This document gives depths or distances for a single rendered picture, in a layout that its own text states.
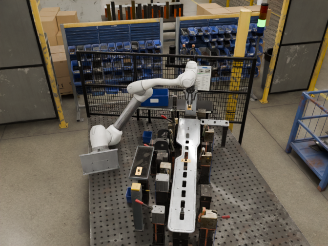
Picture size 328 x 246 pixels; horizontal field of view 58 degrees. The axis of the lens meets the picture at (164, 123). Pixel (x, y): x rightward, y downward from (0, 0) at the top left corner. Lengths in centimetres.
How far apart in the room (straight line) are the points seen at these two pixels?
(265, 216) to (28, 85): 356
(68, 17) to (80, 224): 473
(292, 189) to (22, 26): 395
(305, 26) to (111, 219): 421
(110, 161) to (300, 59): 389
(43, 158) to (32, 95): 97
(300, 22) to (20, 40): 411
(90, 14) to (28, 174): 593
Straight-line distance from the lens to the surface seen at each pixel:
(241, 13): 310
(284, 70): 556
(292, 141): 444
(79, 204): 368
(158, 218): 216
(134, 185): 215
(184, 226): 213
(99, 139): 290
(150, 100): 322
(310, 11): 538
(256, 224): 261
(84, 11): 920
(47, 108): 487
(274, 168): 422
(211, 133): 287
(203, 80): 328
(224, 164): 304
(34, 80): 465
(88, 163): 289
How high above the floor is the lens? 270
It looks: 34 degrees down
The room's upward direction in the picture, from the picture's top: straight up
